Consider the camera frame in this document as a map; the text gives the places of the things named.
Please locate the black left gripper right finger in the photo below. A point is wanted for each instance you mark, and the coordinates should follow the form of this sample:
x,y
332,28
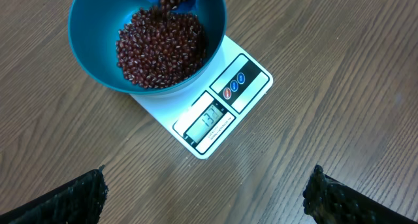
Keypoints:
x,y
329,201

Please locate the red beans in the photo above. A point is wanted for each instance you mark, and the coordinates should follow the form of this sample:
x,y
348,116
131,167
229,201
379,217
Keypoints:
x,y
160,48

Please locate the white digital kitchen scale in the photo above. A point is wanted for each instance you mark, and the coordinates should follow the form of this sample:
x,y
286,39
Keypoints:
x,y
203,114

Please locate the teal metal bowl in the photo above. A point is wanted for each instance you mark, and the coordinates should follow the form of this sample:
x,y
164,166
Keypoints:
x,y
93,27

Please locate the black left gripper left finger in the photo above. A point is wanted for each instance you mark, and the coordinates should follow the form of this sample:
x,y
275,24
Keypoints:
x,y
80,200

